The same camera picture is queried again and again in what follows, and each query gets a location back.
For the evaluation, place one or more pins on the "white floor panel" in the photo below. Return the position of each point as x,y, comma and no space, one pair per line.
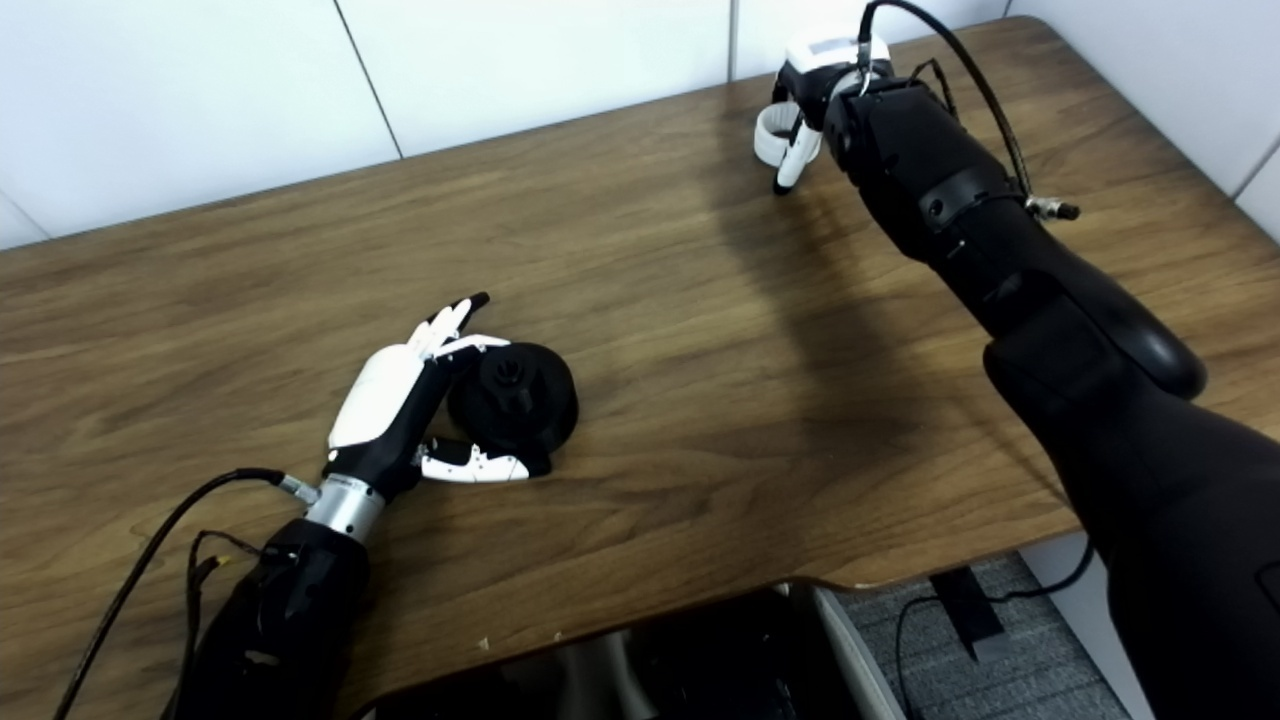
1075,640

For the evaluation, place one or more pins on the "black floor bracket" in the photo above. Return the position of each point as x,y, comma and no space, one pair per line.
965,610

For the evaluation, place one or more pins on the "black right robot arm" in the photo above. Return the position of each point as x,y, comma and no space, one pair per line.
1100,400

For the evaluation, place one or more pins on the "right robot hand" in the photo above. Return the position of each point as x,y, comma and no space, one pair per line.
825,65

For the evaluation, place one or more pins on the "black robot torso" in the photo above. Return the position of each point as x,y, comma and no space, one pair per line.
650,670

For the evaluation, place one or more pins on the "round black part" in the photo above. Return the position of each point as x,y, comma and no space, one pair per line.
525,395

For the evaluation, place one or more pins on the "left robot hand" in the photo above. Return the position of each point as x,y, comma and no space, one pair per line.
375,400

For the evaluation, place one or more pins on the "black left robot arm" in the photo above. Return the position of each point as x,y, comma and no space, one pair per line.
280,620

